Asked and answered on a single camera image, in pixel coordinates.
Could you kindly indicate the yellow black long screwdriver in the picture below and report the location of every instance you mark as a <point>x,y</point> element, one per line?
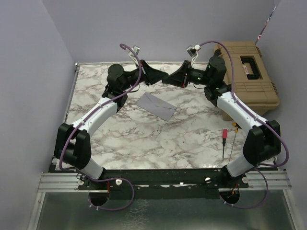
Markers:
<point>236,131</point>

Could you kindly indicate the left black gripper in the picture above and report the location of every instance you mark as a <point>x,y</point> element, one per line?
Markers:
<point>149,75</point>

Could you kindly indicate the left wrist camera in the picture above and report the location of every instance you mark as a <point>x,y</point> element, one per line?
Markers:
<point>134,54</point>

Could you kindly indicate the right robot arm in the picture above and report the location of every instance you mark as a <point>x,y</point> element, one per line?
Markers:
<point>261,142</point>

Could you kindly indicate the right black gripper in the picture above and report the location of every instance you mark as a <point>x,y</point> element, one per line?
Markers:
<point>178,78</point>

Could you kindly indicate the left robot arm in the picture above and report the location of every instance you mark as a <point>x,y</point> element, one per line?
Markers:
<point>73,142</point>

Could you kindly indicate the grey envelope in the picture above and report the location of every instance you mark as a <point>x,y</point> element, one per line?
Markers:
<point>156,106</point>

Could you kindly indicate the red handled screwdriver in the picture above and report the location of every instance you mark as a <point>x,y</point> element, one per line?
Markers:
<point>224,137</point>

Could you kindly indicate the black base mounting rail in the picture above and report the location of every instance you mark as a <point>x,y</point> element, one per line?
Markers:
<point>163,184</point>

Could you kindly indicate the tan plastic tool case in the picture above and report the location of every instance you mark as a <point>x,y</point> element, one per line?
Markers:
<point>253,85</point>

